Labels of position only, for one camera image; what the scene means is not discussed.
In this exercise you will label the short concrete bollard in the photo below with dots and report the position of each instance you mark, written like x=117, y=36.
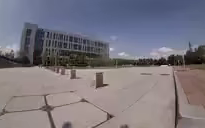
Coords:
x=99, y=80
x=63, y=71
x=57, y=70
x=73, y=74

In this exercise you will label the row of small trees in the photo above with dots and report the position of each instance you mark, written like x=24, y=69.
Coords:
x=75, y=60

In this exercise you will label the pale concrete pavement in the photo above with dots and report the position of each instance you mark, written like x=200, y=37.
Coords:
x=133, y=86

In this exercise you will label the large building with window rows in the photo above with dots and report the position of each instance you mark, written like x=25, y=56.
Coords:
x=66, y=43

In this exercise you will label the distant row of trees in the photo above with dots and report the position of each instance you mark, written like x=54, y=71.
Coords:
x=156, y=61

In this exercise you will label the robot's own part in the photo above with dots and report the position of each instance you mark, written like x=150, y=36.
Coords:
x=124, y=126
x=67, y=125

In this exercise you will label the thin pole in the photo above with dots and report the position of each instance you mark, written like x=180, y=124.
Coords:
x=183, y=59

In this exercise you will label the pale stone kerb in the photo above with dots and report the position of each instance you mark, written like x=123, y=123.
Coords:
x=185, y=104

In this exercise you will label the red brick strip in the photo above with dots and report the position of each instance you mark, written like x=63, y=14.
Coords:
x=200, y=86

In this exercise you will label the dark low wall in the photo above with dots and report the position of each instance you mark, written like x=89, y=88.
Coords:
x=3, y=62

